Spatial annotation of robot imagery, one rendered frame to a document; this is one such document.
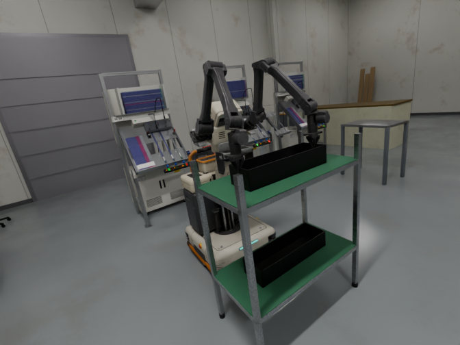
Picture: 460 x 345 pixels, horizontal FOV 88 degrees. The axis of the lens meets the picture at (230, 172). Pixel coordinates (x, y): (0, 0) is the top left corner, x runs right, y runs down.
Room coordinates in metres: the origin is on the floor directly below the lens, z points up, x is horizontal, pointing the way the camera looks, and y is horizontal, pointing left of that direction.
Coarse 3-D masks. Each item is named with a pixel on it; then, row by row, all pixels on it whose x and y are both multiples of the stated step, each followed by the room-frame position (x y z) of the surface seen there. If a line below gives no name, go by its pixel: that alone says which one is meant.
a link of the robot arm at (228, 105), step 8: (208, 64) 1.37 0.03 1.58; (224, 64) 1.41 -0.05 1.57; (208, 72) 1.36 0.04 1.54; (216, 72) 1.34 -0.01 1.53; (224, 72) 1.38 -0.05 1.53; (216, 80) 1.31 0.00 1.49; (224, 80) 1.30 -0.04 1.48; (216, 88) 1.31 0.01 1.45; (224, 88) 1.26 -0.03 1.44; (224, 96) 1.22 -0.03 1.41; (224, 104) 1.21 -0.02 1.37; (232, 104) 1.20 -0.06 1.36; (224, 112) 1.19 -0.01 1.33; (232, 112) 1.16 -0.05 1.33; (232, 120) 1.12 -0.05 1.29; (240, 120) 1.14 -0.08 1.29
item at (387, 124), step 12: (360, 120) 3.64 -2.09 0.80; (372, 120) 3.48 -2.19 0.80; (384, 120) 3.34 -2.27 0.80; (396, 120) 3.20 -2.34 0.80; (408, 120) 3.11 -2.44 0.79; (360, 132) 3.72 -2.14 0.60; (384, 144) 2.97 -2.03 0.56; (384, 156) 2.96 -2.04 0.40; (384, 168) 2.95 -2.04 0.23; (384, 180) 2.94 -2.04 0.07
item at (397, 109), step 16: (336, 112) 5.52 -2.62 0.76; (352, 112) 5.20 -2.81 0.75; (368, 112) 4.89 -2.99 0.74; (384, 112) 4.63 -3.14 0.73; (400, 112) 4.73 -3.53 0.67; (336, 128) 5.52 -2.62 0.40; (352, 128) 5.19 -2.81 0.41; (368, 128) 4.89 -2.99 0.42; (384, 128) 4.62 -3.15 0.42; (400, 128) 4.75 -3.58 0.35; (336, 144) 5.52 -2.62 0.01; (352, 144) 5.19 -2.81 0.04; (368, 144) 4.88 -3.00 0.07
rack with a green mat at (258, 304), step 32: (192, 160) 1.27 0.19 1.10; (352, 160) 1.33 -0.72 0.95; (224, 192) 1.11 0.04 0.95; (256, 192) 1.05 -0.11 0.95; (288, 192) 1.03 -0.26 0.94; (320, 256) 1.29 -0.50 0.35; (352, 256) 1.36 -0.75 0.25; (224, 288) 1.14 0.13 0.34; (256, 288) 0.90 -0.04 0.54; (288, 288) 1.06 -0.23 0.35; (256, 320) 0.89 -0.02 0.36
